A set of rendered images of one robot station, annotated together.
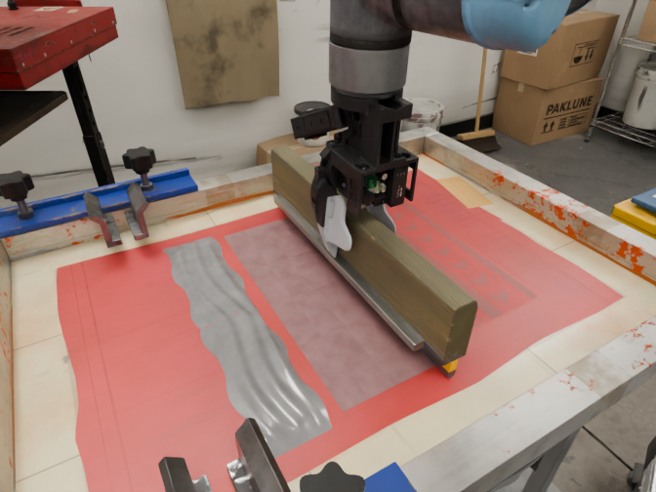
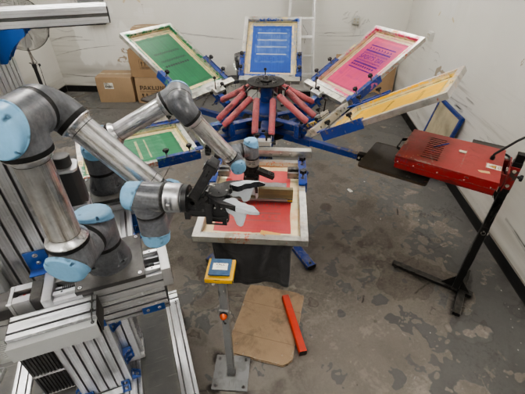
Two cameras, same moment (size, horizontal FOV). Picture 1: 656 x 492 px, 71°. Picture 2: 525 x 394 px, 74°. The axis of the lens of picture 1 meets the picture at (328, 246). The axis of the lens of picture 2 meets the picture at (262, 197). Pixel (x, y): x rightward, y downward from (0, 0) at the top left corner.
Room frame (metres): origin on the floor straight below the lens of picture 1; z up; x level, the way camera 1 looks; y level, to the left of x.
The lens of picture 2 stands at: (1.40, -1.36, 2.17)
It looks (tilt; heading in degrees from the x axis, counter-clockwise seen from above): 36 degrees down; 123
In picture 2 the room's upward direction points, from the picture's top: straight up
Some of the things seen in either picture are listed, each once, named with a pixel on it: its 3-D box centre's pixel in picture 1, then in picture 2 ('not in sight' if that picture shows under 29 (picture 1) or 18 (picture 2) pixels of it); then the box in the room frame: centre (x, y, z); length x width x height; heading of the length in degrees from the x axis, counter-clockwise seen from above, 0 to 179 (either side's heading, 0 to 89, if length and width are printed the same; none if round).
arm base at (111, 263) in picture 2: not in sight; (105, 250); (0.47, -0.94, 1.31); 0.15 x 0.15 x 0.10
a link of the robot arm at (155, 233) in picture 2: not in sight; (155, 222); (0.75, -0.92, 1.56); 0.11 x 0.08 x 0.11; 118
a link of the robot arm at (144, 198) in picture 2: not in sight; (146, 197); (0.76, -0.94, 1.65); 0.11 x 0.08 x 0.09; 28
